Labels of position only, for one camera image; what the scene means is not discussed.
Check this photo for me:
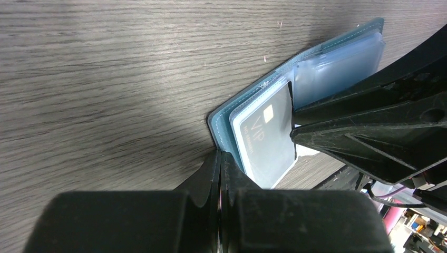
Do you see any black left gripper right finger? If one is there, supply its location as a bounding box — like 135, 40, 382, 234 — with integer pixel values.
221, 152, 393, 252

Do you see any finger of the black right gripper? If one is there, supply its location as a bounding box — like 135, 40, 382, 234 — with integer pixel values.
290, 92, 446, 184
293, 27, 446, 125

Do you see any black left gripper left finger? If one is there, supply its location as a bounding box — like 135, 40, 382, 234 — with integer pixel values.
24, 150, 221, 252

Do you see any blue leather card holder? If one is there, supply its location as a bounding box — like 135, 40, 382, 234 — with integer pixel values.
207, 17, 385, 182

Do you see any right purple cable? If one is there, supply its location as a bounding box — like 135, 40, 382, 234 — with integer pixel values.
365, 181, 427, 209

